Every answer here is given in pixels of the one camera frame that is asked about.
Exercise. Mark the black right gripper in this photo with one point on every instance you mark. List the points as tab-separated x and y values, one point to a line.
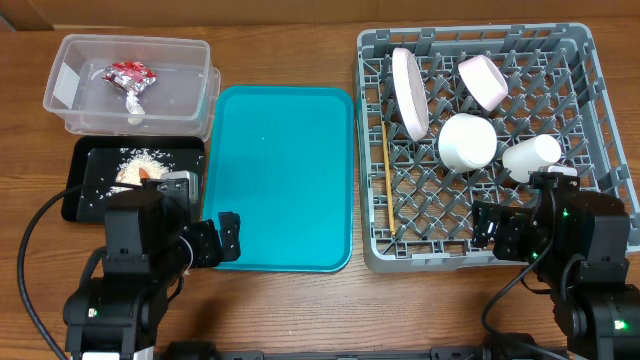
513	233

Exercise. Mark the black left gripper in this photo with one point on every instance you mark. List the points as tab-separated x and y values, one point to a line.
206	253

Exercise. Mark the white cup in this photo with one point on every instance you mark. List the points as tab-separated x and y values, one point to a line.
528	156

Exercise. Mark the orange carrot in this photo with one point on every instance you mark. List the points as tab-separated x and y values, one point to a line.
143	174

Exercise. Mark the pale green bowl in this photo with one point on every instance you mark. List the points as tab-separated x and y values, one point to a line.
467	143

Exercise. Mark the white tissue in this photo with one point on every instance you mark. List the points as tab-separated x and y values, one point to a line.
134	108

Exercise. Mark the wooden chopstick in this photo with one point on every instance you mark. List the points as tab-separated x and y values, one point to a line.
388	187

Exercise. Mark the pink bowl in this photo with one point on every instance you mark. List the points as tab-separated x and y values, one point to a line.
484	81

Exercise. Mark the red foil wrapper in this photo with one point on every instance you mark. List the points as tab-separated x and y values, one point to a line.
130	76

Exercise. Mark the white plate with food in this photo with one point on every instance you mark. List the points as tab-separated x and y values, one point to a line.
410	93

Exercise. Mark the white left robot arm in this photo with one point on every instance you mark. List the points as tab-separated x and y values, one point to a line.
126	285

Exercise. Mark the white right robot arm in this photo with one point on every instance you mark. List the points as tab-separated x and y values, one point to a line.
575	241

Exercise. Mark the grey dishwasher rack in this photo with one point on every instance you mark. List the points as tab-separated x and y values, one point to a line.
555	87

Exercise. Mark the teal serving tray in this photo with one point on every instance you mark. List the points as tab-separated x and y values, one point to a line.
282	157

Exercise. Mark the rice and peanut pile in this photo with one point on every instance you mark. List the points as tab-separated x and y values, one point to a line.
121	165

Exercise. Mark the black tray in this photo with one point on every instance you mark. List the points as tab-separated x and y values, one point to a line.
88	206

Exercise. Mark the clear plastic bin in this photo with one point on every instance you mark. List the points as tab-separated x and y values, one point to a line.
180	102

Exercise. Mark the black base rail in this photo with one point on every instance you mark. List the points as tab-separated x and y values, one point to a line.
490	348

